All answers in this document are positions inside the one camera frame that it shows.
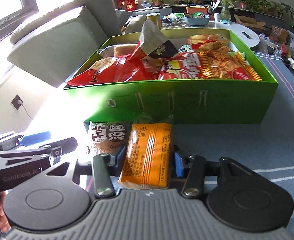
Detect yellow orange snack packet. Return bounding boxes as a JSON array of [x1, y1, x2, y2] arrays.
[[118, 113, 174, 190]]

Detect brown round cake packet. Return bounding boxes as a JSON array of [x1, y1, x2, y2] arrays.
[[87, 121, 131, 155]]

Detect red bag with cracker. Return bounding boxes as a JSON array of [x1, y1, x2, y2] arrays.
[[67, 56, 153, 87]]

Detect red yellow cookie snack bag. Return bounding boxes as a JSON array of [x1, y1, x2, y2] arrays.
[[156, 50, 254, 80]]

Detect green bag orange swirl snacks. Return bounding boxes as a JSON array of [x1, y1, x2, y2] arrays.
[[128, 20, 178, 60]]

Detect person left hand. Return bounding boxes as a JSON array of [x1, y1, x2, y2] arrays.
[[0, 191, 10, 233]]

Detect blue plaid cloth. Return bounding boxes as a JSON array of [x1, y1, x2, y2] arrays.
[[173, 53, 294, 234]]

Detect green cardboard box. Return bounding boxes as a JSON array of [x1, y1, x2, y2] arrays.
[[64, 28, 278, 124]]

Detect grey sofa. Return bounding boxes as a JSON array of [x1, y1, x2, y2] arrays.
[[7, 0, 146, 87]]

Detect white round table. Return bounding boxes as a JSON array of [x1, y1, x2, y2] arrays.
[[207, 21, 260, 49]]

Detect blue plastic tray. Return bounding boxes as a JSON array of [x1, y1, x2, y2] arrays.
[[184, 15, 209, 27]]

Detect yellow tin can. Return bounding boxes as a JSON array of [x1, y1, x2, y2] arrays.
[[146, 12, 163, 29]]

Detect brown cardboard box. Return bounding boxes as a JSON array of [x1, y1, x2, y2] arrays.
[[234, 14, 266, 30]]

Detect spider plant glass vase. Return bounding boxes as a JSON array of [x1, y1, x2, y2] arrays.
[[220, 0, 236, 23]]

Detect wall power socket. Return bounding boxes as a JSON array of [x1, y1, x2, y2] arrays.
[[11, 95, 23, 110]]

